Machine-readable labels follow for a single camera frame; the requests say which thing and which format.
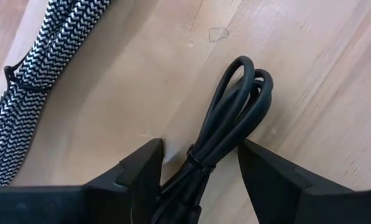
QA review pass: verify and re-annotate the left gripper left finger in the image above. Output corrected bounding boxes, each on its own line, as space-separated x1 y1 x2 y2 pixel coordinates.
0 138 165 224

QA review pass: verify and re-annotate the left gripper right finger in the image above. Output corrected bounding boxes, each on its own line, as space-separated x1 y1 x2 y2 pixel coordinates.
237 139 371 224

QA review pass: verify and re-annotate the black-white braided USB-C cable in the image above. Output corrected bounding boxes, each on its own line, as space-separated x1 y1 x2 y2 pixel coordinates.
0 0 111 187

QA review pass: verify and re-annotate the black rubber USB-C cable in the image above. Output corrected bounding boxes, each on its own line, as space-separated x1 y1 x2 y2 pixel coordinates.
150 55 274 224

